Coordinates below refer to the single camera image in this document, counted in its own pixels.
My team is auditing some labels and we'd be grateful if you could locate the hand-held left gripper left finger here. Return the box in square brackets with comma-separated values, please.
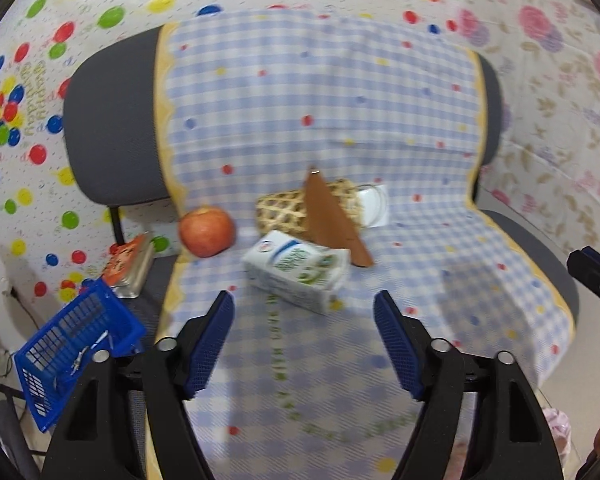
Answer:
[41, 290, 236, 480]

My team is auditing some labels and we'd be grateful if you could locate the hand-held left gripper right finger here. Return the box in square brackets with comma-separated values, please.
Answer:
[373, 290, 565, 480]

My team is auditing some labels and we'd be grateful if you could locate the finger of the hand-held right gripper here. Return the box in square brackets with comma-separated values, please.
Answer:
[566, 246, 600, 335]

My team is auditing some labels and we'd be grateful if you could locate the white milk carton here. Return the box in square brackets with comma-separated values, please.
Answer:
[242, 230, 352, 316]

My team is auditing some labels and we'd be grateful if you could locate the red apple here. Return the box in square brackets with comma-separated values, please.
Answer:
[178, 206, 237, 259]

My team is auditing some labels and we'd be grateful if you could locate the orange printed tin box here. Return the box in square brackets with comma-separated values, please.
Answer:
[101, 232, 156, 298]

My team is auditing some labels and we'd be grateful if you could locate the clear plastic cup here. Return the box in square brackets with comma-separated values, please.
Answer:
[355, 184, 390, 228]

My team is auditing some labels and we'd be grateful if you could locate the brown cardboard triangle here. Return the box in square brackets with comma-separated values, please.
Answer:
[304, 167, 375, 267]

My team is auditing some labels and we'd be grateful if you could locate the lattice patterned pouch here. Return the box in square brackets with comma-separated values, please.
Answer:
[256, 178, 366, 243]

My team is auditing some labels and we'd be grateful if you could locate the blue plastic basket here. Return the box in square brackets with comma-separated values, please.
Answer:
[14, 277, 147, 433]

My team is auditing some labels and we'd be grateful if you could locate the pink cloth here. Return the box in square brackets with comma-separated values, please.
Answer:
[540, 407, 573, 453]

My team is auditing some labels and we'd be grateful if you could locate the floral printed sheet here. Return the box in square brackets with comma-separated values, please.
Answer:
[445, 0, 600, 281]

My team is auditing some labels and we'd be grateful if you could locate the dark grey object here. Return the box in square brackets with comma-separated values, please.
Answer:
[0, 395, 41, 480]

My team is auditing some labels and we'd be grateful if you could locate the grey office chair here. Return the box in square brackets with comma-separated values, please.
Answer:
[62, 25, 581, 480]

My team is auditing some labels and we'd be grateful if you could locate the checked dotted chair cloth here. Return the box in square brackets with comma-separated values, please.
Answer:
[152, 9, 578, 480]

